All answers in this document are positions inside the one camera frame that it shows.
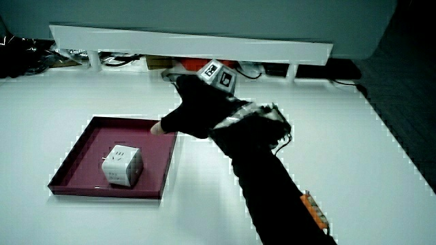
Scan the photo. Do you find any person's right hand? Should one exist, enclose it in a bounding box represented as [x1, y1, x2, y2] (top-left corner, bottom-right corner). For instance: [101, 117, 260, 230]
[150, 59, 253, 140]

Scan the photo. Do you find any white cube socket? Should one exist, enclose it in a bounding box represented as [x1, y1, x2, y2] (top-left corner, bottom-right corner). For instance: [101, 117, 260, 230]
[101, 144, 144, 188]

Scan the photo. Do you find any person's right forearm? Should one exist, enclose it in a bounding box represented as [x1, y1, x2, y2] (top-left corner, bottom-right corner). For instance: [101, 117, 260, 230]
[208, 102, 339, 245]

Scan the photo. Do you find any red box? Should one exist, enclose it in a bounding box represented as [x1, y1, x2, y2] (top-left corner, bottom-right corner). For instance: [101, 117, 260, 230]
[179, 57, 238, 72]

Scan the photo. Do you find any brown cardboard box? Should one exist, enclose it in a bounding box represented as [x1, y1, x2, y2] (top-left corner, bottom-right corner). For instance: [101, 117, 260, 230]
[146, 55, 175, 71]

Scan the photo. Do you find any white long shelf riser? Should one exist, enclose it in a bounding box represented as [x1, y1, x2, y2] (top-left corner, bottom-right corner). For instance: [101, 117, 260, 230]
[48, 24, 334, 83]

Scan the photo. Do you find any maroon square tray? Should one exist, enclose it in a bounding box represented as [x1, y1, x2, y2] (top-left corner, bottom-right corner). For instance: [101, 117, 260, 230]
[47, 116, 178, 201]

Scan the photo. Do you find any black plastic bag pile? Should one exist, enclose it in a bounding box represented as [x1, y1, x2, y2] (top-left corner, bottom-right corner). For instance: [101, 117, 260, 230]
[0, 33, 58, 80]

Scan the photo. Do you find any thin black glove cable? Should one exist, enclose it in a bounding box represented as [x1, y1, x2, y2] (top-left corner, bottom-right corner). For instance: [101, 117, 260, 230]
[273, 131, 294, 157]

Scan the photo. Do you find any black coiled cable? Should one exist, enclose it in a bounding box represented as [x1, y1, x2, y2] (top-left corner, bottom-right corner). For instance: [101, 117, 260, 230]
[99, 52, 143, 68]

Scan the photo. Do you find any black power cable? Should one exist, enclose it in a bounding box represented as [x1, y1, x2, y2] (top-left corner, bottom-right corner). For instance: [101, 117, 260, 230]
[328, 78, 369, 99]

